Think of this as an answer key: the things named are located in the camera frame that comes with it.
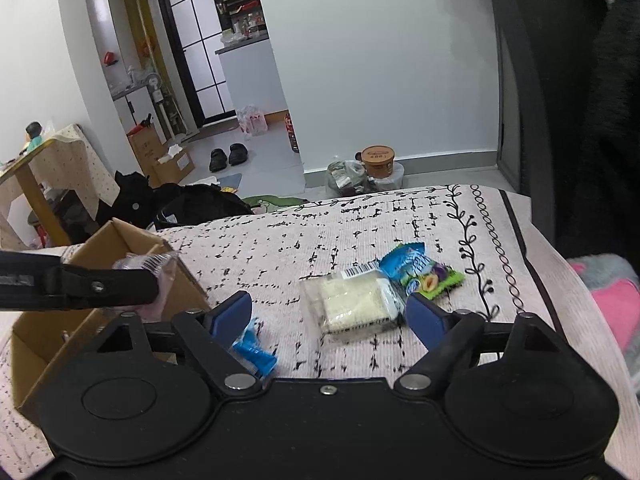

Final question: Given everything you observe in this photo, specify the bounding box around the small doll figure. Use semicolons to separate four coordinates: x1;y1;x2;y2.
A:
24;121;46;153

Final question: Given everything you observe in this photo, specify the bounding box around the black headboard panel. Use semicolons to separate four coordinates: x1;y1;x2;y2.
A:
492;0;557;257

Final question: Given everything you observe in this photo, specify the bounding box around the kitchen shelf with bottles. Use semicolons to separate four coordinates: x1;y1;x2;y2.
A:
210;0;271;46

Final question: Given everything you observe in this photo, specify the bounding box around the red snack bag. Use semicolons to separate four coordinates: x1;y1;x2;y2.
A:
284;110;300;153

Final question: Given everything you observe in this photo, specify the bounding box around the brown cardboard box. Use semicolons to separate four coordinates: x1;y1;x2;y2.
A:
10;218;211;413

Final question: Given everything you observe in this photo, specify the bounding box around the printed white blanket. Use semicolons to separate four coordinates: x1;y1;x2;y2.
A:
0;184;633;480

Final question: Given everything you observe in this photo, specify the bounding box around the small blue snack packet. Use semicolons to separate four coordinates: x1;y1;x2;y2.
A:
227;317;278;378

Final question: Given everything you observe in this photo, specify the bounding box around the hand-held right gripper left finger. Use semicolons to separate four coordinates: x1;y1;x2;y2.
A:
85;291;263;397

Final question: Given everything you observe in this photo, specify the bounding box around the grey cushion with pink heart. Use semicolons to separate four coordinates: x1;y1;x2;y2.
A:
566;254;640;367

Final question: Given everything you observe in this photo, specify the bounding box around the white cake packet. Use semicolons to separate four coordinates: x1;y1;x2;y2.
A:
300;262;405;343

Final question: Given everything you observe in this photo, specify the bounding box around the low open cardboard box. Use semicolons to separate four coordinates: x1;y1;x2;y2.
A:
152;145;196;187

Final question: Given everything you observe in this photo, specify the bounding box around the pink plastic bag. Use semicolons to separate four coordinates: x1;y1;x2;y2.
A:
237;105;266;136

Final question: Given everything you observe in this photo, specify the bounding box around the clear plastic bag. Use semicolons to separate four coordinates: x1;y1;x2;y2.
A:
327;160;374;197

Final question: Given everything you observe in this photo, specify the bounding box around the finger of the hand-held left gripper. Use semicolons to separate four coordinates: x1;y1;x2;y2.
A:
42;265;160;311

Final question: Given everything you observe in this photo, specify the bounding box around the brown paper tub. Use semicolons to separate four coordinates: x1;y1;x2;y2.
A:
361;146;396;179

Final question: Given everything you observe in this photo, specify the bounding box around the tall cardboard box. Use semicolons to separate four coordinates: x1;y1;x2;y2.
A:
127;127;166;178

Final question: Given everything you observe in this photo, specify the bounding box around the black clothes pile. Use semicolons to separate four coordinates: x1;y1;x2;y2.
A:
97;170;256;233

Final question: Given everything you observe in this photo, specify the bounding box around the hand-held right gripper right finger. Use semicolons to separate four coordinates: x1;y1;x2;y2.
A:
392;292;571;398

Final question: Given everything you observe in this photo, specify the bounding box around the green cloth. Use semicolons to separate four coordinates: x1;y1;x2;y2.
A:
242;194;308;211

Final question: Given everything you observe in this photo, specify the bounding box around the pale purple snack packet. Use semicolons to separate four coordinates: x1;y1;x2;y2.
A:
112;251;178;322

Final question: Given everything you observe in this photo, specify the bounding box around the black framed glass door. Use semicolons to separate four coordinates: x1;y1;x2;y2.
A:
154;0;236;128

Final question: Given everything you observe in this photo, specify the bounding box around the black fluffy coat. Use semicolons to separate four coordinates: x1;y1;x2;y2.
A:
545;0;640;261

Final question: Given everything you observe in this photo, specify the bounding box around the blue green plum packet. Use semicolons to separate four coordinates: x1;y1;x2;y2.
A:
377;242;466;301

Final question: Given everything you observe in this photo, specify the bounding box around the wooden table with spotted cloth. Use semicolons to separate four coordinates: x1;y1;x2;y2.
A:
0;125;121;250

